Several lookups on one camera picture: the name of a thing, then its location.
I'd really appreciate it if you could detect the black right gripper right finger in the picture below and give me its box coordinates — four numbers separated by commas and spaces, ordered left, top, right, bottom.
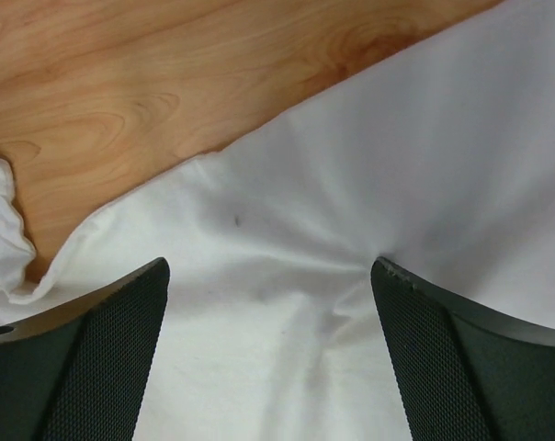
370, 257, 555, 440

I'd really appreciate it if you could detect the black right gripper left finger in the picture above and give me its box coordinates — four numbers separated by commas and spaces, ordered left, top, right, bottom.
0, 258, 170, 440

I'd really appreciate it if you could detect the white t shirt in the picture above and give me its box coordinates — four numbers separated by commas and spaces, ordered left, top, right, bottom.
0, 1, 555, 440

